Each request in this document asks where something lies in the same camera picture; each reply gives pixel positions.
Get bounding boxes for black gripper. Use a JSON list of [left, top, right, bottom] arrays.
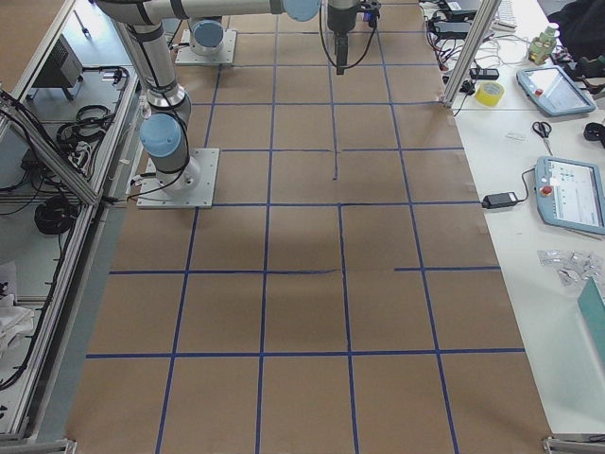
[[327, 0, 357, 76], [357, 0, 381, 25]]

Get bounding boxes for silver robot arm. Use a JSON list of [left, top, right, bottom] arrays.
[[188, 1, 381, 66], [97, 0, 321, 187]]

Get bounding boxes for black power adapter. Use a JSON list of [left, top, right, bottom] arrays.
[[431, 21, 472, 40]]

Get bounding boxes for white keyboard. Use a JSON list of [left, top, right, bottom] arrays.
[[492, 0, 517, 31]]

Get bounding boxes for yellow tape roll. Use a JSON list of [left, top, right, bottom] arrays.
[[475, 80, 505, 107]]

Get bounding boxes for green white device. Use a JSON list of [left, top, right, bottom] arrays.
[[527, 23, 559, 65]]

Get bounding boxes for upper teach pendant tablet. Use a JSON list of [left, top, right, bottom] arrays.
[[516, 66, 596, 116]]

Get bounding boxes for teach pendant tablet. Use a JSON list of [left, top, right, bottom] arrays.
[[516, 66, 596, 116], [534, 156, 604, 235]]

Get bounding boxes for small black power brick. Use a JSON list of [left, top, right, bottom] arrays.
[[481, 192, 520, 209]]

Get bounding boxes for lower teach pendant tablet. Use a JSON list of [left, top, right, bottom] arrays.
[[534, 156, 604, 235]]

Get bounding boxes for grey electronics box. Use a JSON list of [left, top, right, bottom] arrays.
[[32, 35, 83, 100]]

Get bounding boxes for clear plastic bags pile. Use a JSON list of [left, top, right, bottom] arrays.
[[537, 250, 604, 286]]

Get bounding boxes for teal box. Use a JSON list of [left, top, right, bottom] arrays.
[[578, 277, 605, 365]]

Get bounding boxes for crumpled white cloth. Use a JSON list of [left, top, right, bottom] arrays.
[[0, 260, 36, 360]]

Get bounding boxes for aluminium frame post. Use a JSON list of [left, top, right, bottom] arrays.
[[441, 0, 501, 108]]

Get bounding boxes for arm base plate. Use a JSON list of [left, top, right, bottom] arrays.
[[175, 28, 237, 66], [136, 148, 219, 209]]

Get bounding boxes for black handled scissors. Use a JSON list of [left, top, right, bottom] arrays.
[[532, 121, 553, 156]]

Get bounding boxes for aluminium side frame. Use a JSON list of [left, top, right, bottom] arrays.
[[1, 1, 140, 446]]

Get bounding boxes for coiled black cables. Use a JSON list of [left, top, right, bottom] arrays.
[[34, 195, 78, 236]]

